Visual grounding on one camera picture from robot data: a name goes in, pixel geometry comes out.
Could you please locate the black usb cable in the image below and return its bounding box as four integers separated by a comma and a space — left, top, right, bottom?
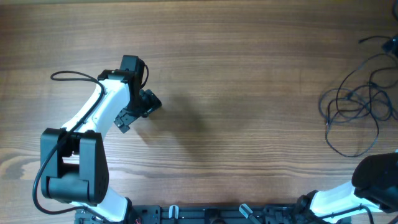
318, 84, 398, 159

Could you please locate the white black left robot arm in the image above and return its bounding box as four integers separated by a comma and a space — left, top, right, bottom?
32, 55, 162, 223

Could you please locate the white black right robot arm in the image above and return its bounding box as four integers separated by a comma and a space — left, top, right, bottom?
289, 37, 397, 223

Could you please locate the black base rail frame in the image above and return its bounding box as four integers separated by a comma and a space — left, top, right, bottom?
74, 203, 352, 224

